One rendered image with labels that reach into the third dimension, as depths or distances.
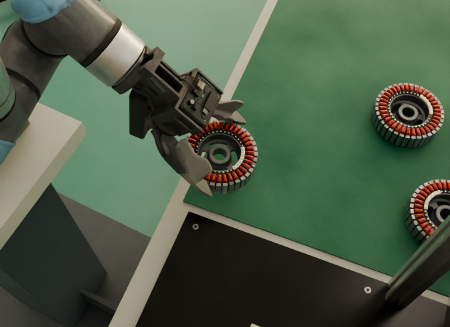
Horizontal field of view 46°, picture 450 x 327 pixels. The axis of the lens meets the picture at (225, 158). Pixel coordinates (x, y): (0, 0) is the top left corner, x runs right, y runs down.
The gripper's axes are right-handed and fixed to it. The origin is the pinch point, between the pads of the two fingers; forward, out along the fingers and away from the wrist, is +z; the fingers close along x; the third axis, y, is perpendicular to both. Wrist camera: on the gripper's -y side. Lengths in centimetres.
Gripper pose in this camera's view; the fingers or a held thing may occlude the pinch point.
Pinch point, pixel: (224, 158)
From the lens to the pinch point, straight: 78.5
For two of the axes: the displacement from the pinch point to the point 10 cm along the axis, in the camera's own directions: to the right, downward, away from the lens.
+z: 6.9, 5.8, 4.5
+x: 3.7, -8.0, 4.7
